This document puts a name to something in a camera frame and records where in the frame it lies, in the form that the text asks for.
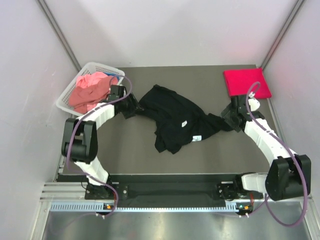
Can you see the black t shirt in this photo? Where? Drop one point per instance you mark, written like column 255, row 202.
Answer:
column 178, row 120

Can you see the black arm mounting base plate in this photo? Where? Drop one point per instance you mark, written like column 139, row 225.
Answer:
column 171, row 190

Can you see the perforated grey cable duct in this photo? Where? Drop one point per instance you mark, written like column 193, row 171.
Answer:
column 102, row 207

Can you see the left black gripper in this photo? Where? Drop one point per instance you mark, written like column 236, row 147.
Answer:
column 135, row 106

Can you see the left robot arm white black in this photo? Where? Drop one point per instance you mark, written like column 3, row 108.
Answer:
column 80, row 142

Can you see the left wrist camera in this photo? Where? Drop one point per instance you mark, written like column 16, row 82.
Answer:
column 116, row 92

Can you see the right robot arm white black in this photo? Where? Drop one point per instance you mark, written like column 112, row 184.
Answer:
column 289, row 175

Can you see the folded red t shirt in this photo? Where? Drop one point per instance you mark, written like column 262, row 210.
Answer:
column 238, row 82

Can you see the aluminium frame rail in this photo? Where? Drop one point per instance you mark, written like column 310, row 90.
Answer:
column 63, row 191

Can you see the blue t shirt in basket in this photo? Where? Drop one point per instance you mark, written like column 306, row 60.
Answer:
column 112, row 74

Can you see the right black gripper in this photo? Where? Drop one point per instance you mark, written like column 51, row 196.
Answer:
column 226, row 114

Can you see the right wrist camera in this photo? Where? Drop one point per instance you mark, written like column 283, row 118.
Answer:
column 239, row 103

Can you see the crumpled pink t shirt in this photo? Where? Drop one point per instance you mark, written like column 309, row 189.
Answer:
column 89, row 90

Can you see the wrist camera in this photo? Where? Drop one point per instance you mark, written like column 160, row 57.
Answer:
column 116, row 92
column 239, row 103

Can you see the white plastic laundry basket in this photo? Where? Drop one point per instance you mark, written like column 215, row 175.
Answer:
column 89, row 68

